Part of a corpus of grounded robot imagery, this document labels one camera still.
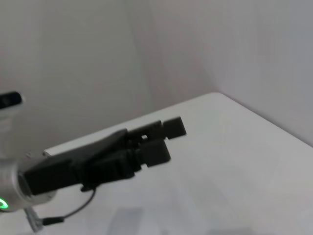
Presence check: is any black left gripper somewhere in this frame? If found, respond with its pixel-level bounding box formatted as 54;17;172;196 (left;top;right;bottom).
22;128;172;196

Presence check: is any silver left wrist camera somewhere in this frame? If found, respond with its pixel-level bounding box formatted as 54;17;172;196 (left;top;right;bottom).
0;91;26;129

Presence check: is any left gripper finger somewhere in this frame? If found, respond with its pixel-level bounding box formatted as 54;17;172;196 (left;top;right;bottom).
127;117;188;142

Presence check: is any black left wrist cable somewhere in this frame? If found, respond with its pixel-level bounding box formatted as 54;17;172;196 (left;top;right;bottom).
23;185;98;234

